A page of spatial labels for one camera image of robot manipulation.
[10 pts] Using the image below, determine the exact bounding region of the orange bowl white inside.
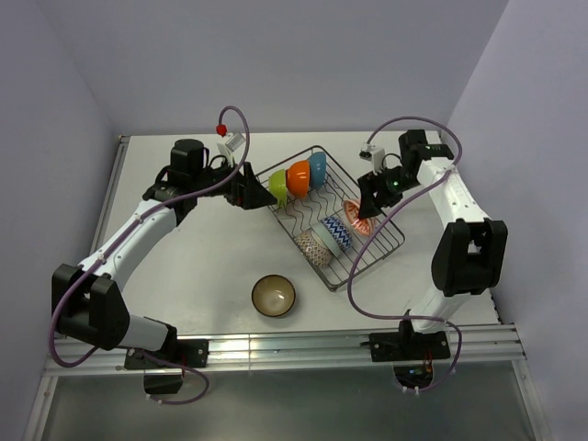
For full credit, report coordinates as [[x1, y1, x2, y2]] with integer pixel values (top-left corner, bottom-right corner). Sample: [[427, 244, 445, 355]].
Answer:
[[286, 160, 310, 198]]

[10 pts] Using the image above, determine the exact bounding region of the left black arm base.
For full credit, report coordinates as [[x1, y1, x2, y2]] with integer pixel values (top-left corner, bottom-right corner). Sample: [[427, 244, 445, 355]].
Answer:
[[123, 339, 209, 405]]

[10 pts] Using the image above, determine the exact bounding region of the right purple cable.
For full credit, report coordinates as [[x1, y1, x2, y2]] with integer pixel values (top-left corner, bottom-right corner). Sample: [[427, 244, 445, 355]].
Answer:
[[346, 116, 463, 391]]

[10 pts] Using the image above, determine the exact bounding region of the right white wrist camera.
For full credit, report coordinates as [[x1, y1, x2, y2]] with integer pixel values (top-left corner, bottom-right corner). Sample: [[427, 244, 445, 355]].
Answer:
[[359, 142, 385, 175]]

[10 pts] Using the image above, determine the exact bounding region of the purple cable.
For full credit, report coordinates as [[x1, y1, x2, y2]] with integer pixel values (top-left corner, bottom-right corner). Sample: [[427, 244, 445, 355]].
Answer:
[[346, 116, 463, 391], [48, 106, 251, 406]]

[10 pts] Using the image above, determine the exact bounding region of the blue ceramic bowl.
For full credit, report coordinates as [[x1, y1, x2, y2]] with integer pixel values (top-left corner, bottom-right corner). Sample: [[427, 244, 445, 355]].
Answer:
[[308, 151, 327, 189]]

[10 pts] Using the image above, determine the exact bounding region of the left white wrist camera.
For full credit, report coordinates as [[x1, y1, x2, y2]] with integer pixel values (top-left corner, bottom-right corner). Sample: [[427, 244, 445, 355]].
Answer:
[[216, 124, 245, 165]]

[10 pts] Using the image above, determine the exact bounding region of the brown patterned bowl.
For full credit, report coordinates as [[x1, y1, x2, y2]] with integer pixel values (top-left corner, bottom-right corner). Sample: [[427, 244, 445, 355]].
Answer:
[[294, 230, 332, 267]]

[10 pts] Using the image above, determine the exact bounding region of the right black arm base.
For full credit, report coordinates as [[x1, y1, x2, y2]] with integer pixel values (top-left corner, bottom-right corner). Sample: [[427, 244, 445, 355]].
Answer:
[[362, 332, 451, 390]]

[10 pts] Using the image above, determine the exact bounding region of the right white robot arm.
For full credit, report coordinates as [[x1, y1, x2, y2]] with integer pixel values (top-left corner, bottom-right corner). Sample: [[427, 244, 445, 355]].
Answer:
[[357, 130, 508, 358]]

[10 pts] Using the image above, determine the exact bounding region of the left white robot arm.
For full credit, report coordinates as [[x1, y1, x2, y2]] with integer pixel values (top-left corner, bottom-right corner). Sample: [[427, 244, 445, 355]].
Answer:
[[49, 133, 277, 368]]

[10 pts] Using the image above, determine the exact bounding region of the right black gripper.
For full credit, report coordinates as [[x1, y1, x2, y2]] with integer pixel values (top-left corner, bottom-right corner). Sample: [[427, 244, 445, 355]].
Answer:
[[357, 165, 421, 221]]

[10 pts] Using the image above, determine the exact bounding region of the grey wire dish rack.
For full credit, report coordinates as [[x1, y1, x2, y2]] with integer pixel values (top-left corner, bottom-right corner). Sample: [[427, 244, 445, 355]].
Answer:
[[269, 153, 405, 291]]

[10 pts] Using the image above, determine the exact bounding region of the orange floral bowl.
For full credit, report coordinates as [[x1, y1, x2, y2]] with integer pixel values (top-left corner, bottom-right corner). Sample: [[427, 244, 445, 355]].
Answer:
[[343, 199, 376, 237]]

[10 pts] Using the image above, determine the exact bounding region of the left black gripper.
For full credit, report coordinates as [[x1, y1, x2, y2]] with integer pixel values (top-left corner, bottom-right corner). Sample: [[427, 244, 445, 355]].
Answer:
[[192, 156, 277, 210]]

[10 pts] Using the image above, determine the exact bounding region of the olive patterned bowl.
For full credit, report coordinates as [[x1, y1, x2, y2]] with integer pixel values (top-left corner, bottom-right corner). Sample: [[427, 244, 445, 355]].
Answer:
[[251, 275, 297, 318]]

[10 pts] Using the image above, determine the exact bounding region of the orange patterned bowl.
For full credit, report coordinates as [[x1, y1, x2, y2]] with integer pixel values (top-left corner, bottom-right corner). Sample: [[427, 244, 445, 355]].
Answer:
[[320, 216, 353, 252]]

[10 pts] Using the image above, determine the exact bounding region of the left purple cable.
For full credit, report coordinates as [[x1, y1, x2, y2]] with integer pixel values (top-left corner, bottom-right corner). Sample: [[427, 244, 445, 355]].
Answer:
[[48, 106, 251, 406]]

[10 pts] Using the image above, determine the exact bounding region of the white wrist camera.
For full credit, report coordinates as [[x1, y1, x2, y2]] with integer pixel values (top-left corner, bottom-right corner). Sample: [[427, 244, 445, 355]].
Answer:
[[216, 124, 245, 165], [359, 142, 385, 175]]

